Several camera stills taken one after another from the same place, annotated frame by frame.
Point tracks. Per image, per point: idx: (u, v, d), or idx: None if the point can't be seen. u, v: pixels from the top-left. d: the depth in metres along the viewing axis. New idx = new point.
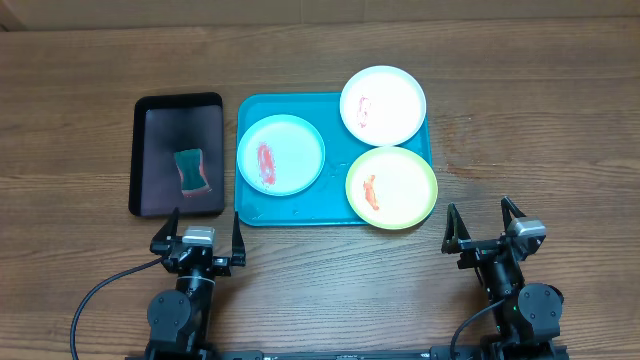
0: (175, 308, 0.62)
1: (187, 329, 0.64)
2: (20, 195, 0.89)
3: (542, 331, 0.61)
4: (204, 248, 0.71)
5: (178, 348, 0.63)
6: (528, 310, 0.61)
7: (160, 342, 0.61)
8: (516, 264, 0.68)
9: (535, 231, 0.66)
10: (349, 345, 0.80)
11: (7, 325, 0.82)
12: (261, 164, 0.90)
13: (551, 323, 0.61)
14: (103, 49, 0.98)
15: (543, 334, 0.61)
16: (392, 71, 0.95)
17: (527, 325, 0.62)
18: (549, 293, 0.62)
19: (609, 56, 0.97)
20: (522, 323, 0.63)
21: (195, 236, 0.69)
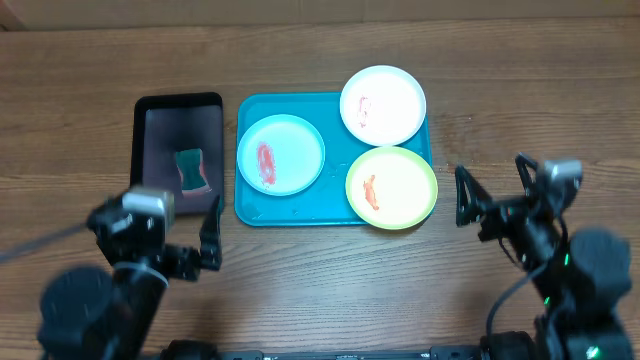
0: (85, 289, 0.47)
1: (101, 326, 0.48)
2: (20, 195, 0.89)
3: (605, 284, 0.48)
4: (152, 217, 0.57)
5: (85, 354, 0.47)
6: (584, 259, 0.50)
7: (59, 345, 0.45)
8: (556, 214, 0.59)
9: (573, 170, 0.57)
10: (349, 345, 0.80)
11: (7, 325, 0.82)
12: (261, 164, 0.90)
13: (619, 281, 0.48)
14: (103, 49, 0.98)
15: (606, 288, 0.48)
16: (391, 70, 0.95)
17: (585, 281, 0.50)
18: (611, 242, 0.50)
19: (609, 55, 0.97)
20: (575, 280, 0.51)
21: (140, 197, 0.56)
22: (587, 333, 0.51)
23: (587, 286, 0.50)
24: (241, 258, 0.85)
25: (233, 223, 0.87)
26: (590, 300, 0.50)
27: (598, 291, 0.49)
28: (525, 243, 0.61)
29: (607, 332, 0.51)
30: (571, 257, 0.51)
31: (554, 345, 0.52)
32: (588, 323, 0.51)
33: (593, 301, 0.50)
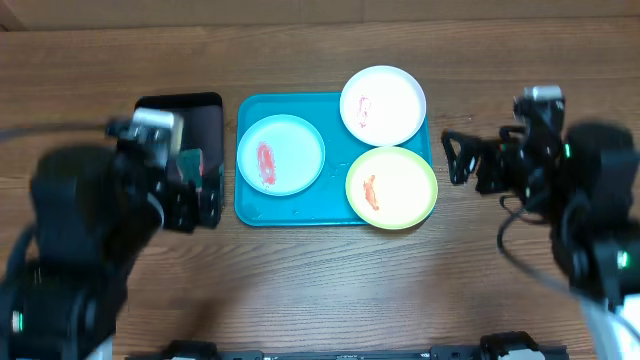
0: (92, 155, 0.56)
1: (100, 191, 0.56)
2: (20, 195, 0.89)
3: (613, 165, 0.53)
4: (160, 129, 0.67)
5: (78, 212, 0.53)
6: (588, 143, 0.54)
7: (53, 195, 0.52)
8: (550, 136, 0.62)
9: (553, 93, 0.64)
10: (349, 345, 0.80)
11: None
12: (261, 164, 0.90)
13: (626, 158, 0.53)
14: (103, 49, 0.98)
15: (613, 169, 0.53)
16: (391, 70, 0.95)
17: (591, 165, 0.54)
18: (607, 127, 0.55)
19: (609, 55, 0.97)
20: (579, 169, 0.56)
21: (150, 114, 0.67)
22: (610, 232, 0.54)
23: (597, 167, 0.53)
24: (241, 258, 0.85)
25: (234, 223, 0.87)
26: (600, 181, 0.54)
27: (605, 169, 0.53)
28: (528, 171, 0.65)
29: (629, 233, 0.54)
30: (575, 147, 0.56)
31: (577, 252, 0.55)
32: (607, 223, 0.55)
33: (604, 182, 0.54)
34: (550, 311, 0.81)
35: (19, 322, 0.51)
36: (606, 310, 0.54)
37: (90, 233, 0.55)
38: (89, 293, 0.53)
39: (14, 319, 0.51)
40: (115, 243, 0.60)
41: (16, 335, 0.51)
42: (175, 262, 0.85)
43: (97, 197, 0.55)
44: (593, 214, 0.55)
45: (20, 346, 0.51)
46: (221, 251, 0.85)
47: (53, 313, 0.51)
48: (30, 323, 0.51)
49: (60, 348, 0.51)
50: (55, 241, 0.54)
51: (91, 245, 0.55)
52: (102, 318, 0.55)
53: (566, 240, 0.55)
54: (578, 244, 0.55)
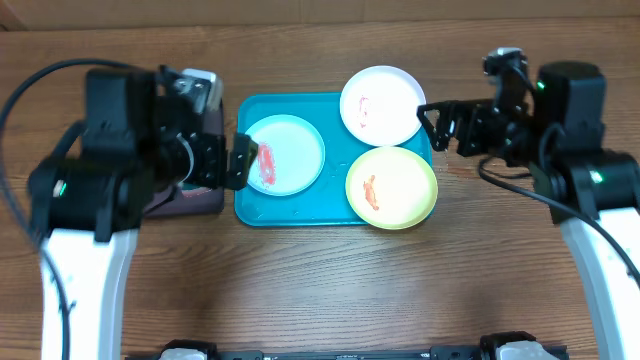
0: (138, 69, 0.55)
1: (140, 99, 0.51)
2: (20, 195, 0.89)
3: (581, 85, 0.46)
4: (200, 80, 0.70)
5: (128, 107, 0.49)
6: (556, 70, 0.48)
7: (101, 83, 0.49)
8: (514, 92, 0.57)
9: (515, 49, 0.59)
10: (349, 345, 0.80)
11: (7, 324, 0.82)
12: (261, 164, 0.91)
13: (595, 80, 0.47)
14: (103, 49, 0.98)
15: (582, 88, 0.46)
16: (391, 71, 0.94)
17: (562, 89, 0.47)
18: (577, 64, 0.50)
19: (609, 55, 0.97)
20: (550, 97, 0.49)
21: (195, 71, 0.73)
22: (587, 159, 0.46)
23: (566, 89, 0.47)
24: (241, 258, 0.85)
25: (233, 223, 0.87)
26: (570, 104, 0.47)
27: (576, 91, 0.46)
28: (503, 126, 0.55)
29: (602, 158, 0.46)
30: (547, 76, 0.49)
31: (554, 176, 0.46)
32: (579, 150, 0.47)
33: (576, 106, 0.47)
34: (550, 311, 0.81)
35: (61, 186, 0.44)
36: (577, 229, 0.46)
37: (133, 121, 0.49)
38: (124, 173, 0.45)
39: (48, 184, 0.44)
40: (156, 150, 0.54)
41: (52, 200, 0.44)
42: (174, 262, 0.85)
43: (139, 104, 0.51)
44: (568, 144, 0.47)
45: (59, 214, 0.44)
46: (221, 251, 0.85)
47: (90, 188, 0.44)
48: (71, 185, 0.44)
49: (98, 218, 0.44)
50: (102, 128, 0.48)
51: (132, 132, 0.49)
52: (141, 206, 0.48)
53: (541, 165, 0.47)
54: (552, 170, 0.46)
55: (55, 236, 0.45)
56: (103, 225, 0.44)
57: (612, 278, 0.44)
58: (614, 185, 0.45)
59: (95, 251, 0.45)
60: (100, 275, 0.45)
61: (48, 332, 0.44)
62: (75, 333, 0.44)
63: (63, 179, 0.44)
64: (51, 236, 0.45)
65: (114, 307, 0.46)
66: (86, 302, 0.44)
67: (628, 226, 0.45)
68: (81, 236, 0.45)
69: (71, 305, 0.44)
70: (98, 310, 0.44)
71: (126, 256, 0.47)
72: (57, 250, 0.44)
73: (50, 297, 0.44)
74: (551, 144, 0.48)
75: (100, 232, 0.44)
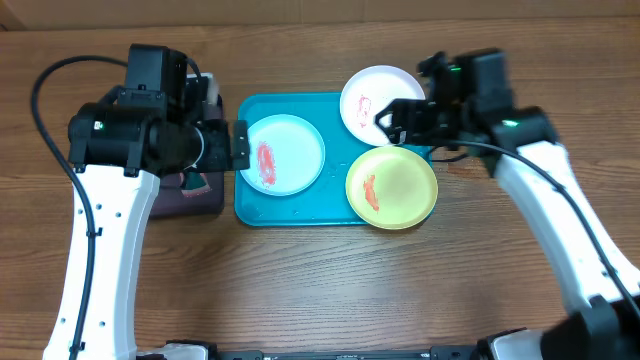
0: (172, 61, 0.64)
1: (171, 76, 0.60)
2: (20, 195, 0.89)
3: (486, 62, 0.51)
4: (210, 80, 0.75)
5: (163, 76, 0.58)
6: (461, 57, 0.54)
7: (142, 55, 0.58)
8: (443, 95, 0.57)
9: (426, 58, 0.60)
10: (349, 345, 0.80)
11: (8, 324, 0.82)
12: (261, 164, 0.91)
13: (495, 56, 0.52)
14: (103, 49, 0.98)
15: (487, 63, 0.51)
16: (390, 72, 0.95)
17: (470, 67, 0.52)
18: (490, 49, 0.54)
19: (609, 55, 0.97)
20: (463, 78, 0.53)
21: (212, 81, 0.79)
22: (503, 117, 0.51)
23: (472, 67, 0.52)
24: (241, 258, 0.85)
25: (233, 223, 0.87)
26: (479, 77, 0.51)
27: (481, 66, 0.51)
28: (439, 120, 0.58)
29: (514, 114, 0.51)
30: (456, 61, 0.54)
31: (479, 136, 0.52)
32: (499, 110, 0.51)
33: (484, 77, 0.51)
34: (550, 312, 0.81)
35: (100, 125, 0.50)
36: (506, 167, 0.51)
37: (163, 85, 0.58)
38: (153, 120, 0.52)
39: (87, 124, 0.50)
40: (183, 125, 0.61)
41: (90, 136, 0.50)
42: (175, 262, 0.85)
43: (172, 75, 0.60)
44: (488, 106, 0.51)
45: (95, 149, 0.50)
46: (221, 251, 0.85)
47: (125, 127, 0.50)
48: (108, 124, 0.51)
49: (129, 151, 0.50)
50: (137, 89, 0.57)
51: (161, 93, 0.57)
52: (169, 152, 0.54)
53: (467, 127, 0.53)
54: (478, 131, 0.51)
55: (89, 168, 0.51)
56: (133, 157, 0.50)
57: (542, 198, 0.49)
58: (527, 131, 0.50)
59: (122, 183, 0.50)
60: (126, 207, 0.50)
61: (76, 254, 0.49)
62: (98, 257, 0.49)
63: (101, 119, 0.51)
64: (86, 168, 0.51)
65: (134, 239, 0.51)
66: (111, 230, 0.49)
67: (544, 153, 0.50)
68: (112, 168, 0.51)
69: (98, 231, 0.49)
70: (121, 237, 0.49)
71: (149, 197, 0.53)
72: (89, 182, 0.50)
73: (80, 225, 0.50)
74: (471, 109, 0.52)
75: (130, 163, 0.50)
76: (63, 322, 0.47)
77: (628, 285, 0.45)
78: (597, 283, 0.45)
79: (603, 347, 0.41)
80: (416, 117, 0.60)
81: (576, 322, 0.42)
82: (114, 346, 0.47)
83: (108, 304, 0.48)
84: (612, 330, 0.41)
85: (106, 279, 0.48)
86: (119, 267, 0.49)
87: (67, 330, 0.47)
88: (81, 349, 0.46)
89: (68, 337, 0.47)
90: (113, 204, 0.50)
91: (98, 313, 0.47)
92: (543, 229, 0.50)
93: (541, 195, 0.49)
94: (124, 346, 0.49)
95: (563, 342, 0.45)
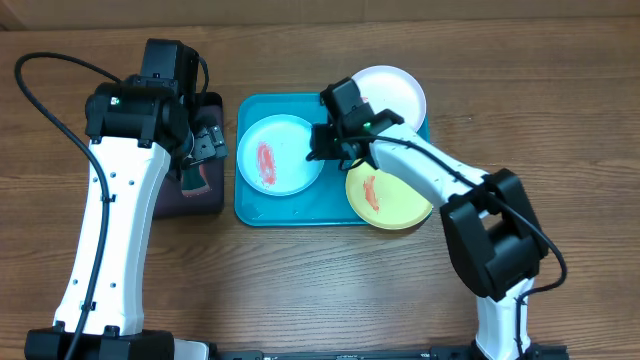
0: None
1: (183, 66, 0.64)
2: (20, 195, 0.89)
3: (338, 89, 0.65)
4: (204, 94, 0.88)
5: (178, 65, 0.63)
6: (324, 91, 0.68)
7: (161, 45, 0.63)
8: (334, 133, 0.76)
9: None
10: (349, 345, 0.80)
11: (8, 324, 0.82)
12: (261, 164, 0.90)
13: (347, 83, 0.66)
14: (103, 49, 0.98)
15: (339, 89, 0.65)
16: (391, 71, 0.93)
17: (329, 94, 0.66)
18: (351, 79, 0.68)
19: (609, 55, 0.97)
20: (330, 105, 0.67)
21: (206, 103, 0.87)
22: (360, 128, 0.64)
23: (333, 97, 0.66)
24: (241, 258, 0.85)
25: (234, 222, 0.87)
26: (337, 103, 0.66)
27: (335, 93, 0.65)
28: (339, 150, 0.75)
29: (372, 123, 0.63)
30: (320, 94, 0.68)
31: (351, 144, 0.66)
32: (360, 123, 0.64)
33: (342, 102, 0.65)
34: (550, 312, 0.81)
35: (116, 100, 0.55)
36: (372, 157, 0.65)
37: (178, 71, 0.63)
38: (166, 98, 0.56)
39: (105, 100, 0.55)
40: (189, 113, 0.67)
41: (107, 111, 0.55)
42: (175, 262, 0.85)
43: (185, 65, 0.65)
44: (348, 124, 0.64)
45: (111, 122, 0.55)
46: (221, 251, 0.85)
47: (140, 102, 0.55)
48: (124, 99, 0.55)
49: (144, 124, 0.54)
50: (153, 77, 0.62)
51: (174, 76, 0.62)
52: (179, 129, 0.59)
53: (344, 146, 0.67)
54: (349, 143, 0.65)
55: (105, 140, 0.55)
56: (147, 131, 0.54)
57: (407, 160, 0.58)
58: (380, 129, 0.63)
59: (136, 153, 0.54)
60: (139, 175, 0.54)
61: (90, 220, 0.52)
62: (112, 222, 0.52)
63: (118, 96, 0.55)
64: (101, 139, 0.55)
65: (145, 210, 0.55)
66: (124, 197, 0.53)
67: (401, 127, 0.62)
68: (126, 140, 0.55)
69: (112, 198, 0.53)
70: (134, 205, 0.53)
71: (159, 170, 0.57)
72: (103, 152, 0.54)
73: (95, 193, 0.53)
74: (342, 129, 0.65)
75: (144, 135, 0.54)
76: (75, 283, 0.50)
77: (474, 178, 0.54)
78: (453, 188, 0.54)
79: (470, 231, 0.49)
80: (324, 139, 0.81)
81: (446, 226, 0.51)
82: (124, 306, 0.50)
83: (118, 266, 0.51)
84: (472, 216, 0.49)
85: (117, 243, 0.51)
86: (130, 233, 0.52)
87: (80, 292, 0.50)
88: (91, 309, 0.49)
89: (80, 297, 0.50)
90: (125, 173, 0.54)
91: (109, 275, 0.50)
92: (419, 183, 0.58)
93: (401, 155, 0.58)
94: (132, 310, 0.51)
95: (456, 252, 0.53)
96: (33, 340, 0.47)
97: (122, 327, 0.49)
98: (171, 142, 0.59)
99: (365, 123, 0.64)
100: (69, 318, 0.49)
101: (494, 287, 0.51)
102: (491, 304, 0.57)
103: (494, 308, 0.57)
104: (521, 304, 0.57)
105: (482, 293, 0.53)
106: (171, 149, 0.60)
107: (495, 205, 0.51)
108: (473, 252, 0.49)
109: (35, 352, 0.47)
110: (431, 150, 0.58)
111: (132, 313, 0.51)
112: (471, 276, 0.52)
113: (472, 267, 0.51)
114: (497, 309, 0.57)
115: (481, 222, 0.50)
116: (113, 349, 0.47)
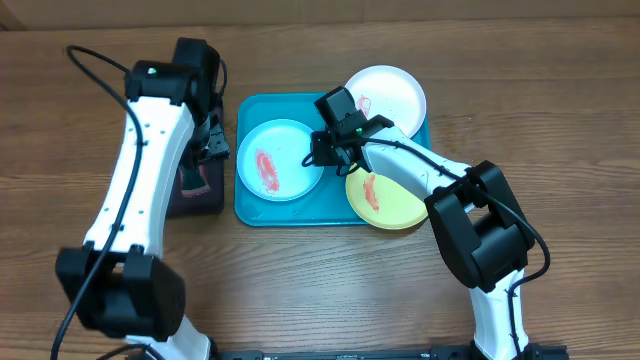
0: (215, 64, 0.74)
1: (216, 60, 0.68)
2: (20, 195, 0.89)
3: (332, 97, 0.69)
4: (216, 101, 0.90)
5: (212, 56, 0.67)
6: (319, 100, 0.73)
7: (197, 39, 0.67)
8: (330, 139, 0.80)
9: None
10: (349, 345, 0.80)
11: (7, 325, 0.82)
12: (261, 172, 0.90)
13: (339, 92, 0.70)
14: (102, 48, 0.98)
15: (333, 97, 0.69)
16: (392, 71, 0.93)
17: (324, 103, 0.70)
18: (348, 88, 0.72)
19: (609, 55, 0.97)
20: (324, 113, 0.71)
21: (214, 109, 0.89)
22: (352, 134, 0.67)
23: (327, 105, 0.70)
24: (241, 258, 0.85)
25: (234, 222, 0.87)
26: (331, 110, 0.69)
27: (328, 101, 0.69)
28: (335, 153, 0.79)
29: (365, 128, 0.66)
30: (316, 103, 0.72)
31: (344, 148, 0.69)
32: (353, 129, 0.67)
33: (335, 109, 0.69)
34: (550, 312, 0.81)
35: (153, 70, 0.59)
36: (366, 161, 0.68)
37: (209, 53, 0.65)
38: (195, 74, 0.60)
39: (142, 70, 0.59)
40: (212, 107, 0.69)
41: (144, 78, 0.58)
42: (175, 262, 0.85)
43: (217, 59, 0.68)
44: (342, 129, 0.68)
45: (147, 87, 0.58)
46: (221, 250, 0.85)
47: (175, 72, 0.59)
48: (160, 70, 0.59)
49: (175, 91, 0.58)
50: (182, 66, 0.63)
51: (203, 54, 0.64)
52: (205, 103, 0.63)
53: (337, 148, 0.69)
54: (342, 147, 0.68)
55: (142, 99, 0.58)
56: (177, 96, 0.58)
57: (397, 159, 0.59)
58: (371, 132, 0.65)
59: (168, 110, 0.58)
60: (169, 126, 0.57)
61: (124, 160, 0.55)
62: (143, 163, 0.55)
63: (154, 67, 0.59)
64: (138, 98, 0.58)
65: (171, 158, 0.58)
66: (155, 143, 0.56)
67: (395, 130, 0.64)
68: (158, 102, 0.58)
69: (144, 142, 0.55)
70: (163, 150, 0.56)
71: (184, 132, 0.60)
72: (140, 107, 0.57)
73: (131, 138, 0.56)
74: (335, 135, 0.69)
75: (176, 97, 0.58)
76: (106, 211, 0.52)
77: (457, 172, 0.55)
78: (436, 180, 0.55)
79: (454, 222, 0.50)
80: (319, 144, 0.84)
81: (431, 216, 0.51)
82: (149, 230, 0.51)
83: (147, 196, 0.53)
84: (456, 207, 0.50)
85: (147, 180, 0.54)
86: (157, 173, 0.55)
87: (110, 217, 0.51)
88: (120, 230, 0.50)
89: (110, 222, 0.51)
90: (158, 123, 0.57)
91: (138, 203, 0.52)
92: (410, 184, 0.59)
93: (391, 156, 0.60)
94: (155, 240, 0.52)
95: (443, 243, 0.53)
96: (62, 262, 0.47)
97: (146, 247, 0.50)
98: (197, 115, 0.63)
99: (357, 129, 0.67)
100: (98, 238, 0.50)
101: (482, 278, 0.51)
102: (484, 299, 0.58)
103: (486, 300, 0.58)
104: (513, 296, 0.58)
105: (471, 285, 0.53)
106: (197, 121, 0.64)
107: (479, 197, 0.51)
108: (458, 243, 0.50)
109: (66, 268, 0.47)
110: (419, 149, 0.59)
111: (154, 242, 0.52)
112: (460, 267, 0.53)
113: (458, 258, 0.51)
114: (488, 302, 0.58)
115: (465, 213, 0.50)
116: (137, 266, 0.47)
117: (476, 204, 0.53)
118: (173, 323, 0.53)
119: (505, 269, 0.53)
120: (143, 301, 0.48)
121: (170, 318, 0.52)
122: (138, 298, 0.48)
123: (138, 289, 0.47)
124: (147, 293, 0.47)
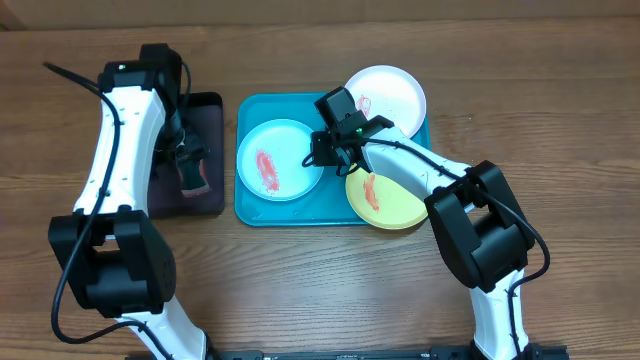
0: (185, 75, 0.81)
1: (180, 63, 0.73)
2: (20, 195, 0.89)
3: (332, 97, 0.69)
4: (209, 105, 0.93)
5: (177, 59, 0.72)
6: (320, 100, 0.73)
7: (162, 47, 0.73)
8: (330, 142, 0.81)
9: None
10: (349, 345, 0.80)
11: (7, 324, 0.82)
12: (261, 172, 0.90)
13: (340, 92, 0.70)
14: (103, 48, 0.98)
15: (334, 97, 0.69)
16: (392, 71, 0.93)
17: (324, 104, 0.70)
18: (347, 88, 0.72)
19: (609, 55, 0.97)
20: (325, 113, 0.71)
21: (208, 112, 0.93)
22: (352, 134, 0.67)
23: (327, 105, 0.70)
24: (241, 258, 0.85)
25: (234, 222, 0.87)
26: (331, 110, 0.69)
27: (328, 100, 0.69)
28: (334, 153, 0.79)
29: (365, 127, 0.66)
30: (316, 103, 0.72)
31: (344, 148, 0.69)
32: (353, 129, 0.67)
33: (335, 109, 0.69)
34: (550, 312, 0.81)
35: (122, 66, 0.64)
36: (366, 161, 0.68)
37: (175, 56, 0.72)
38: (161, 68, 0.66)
39: (113, 67, 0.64)
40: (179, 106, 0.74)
41: (116, 73, 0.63)
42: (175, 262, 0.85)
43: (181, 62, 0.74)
44: (342, 130, 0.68)
45: (119, 79, 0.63)
46: (221, 250, 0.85)
47: (145, 67, 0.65)
48: (130, 66, 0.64)
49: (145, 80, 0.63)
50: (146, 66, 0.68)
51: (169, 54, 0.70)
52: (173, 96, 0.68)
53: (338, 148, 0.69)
54: (342, 148, 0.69)
55: (115, 89, 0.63)
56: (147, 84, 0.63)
57: (397, 159, 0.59)
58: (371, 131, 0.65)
59: (140, 94, 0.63)
60: (142, 107, 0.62)
61: (104, 141, 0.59)
62: (122, 140, 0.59)
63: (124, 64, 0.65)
64: (112, 89, 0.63)
65: (147, 137, 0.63)
66: (132, 122, 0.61)
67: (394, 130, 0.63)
68: (130, 89, 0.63)
69: (122, 123, 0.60)
70: (139, 127, 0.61)
71: (155, 116, 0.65)
72: (114, 95, 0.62)
73: (108, 120, 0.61)
74: (335, 136, 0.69)
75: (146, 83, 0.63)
76: (92, 182, 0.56)
77: (457, 172, 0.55)
78: (436, 180, 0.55)
79: (454, 221, 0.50)
80: (318, 144, 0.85)
81: (431, 215, 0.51)
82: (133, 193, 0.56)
83: (128, 165, 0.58)
84: (456, 207, 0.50)
85: (127, 153, 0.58)
86: (136, 147, 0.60)
87: (95, 186, 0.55)
88: (106, 195, 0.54)
89: (96, 190, 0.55)
90: (132, 106, 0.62)
91: (121, 170, 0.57)
92: (410, 184, 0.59)
93: (391, 156, 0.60)
94: (139, 203, 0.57)
95: (442, 242, 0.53)
96: (55, 228, 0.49)
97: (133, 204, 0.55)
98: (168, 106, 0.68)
99: (357, 129, 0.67)
100: (87, 204, 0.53)
101: (482, 278, 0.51)
102: (484, 298, 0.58)
103: (486, 300, 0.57)
104: (513, 296, 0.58)
105: (471, 285, 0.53)
106: (168, 114, 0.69)
107: (479, 197, 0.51)
108: (458, 243, 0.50)
109: (58, 234, 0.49)
110: (419, 149, 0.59)
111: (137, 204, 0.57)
112: (460, 267, 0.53)
113: (458, 257, 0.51)
114: (489, 302, 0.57)
115: (465, 213, 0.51)
116: (126, 224, 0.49)
117: (476, 204, 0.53)
118: (167, 289, 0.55)
119: (505, 269, 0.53)
120: (137, 257, 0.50)
121: (163, 281, 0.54)
122: (133, 256, 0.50)
123: (130, 246, 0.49)
124: (138, 249, 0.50)
